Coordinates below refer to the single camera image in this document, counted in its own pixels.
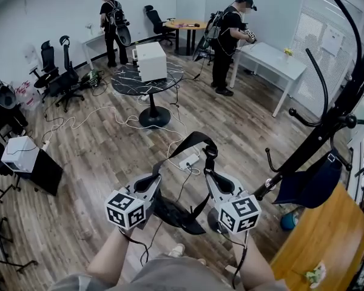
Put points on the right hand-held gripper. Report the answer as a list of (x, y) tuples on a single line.
[(239, 212)]

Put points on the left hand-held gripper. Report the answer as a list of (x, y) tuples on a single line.
[(126, 209)]

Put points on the navy blue bag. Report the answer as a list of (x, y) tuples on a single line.
[(312, 183)]

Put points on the black coat rack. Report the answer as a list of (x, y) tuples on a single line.
[(349, 83)]

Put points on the person's right forearm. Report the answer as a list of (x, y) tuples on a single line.
[(254, 262)]

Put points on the person's left forearm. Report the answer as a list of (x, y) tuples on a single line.
[(109, 256)]

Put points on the white red-print plastic bag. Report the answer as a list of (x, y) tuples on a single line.
[(25, 95)]

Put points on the white power strip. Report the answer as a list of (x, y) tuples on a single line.
[(189, 161)]

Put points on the person's beige shoe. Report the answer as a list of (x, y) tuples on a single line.
[(177, 250)]

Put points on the teal round object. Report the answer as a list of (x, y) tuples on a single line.
[(288, 222)]

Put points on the person's grey clothing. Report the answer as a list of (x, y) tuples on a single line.
[(176, 276)]

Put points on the black marble round table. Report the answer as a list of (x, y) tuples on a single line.
[(130, 82)]

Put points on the black flat panel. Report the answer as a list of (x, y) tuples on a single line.
[(47, 171)]

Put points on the green black floor device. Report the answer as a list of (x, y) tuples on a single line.
[(92, 77)]

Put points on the white drawer cabinet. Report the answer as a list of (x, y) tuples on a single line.
[(151, 61)]

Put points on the orange wooden table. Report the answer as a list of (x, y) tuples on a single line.
[(327, 241)]

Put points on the white rectangular table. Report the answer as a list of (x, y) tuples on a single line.
[(270, 61), (94, 41)]

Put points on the pale artificial flowers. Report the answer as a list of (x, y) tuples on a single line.
[(317, 274)]

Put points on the white box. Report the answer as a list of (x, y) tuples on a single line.
[(19, 153)]

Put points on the black office chair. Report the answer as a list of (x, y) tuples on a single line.
[(157, 23), (47, 68), (67, 77)]

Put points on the small yellow flower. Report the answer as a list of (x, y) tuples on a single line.
[(288, 51)]

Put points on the round wooden table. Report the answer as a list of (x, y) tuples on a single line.
[(186, 25)]

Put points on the grey black shell seat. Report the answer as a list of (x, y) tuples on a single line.
[(3, 94)]

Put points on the white paper sheet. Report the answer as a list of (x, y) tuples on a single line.
[(332, 39)]

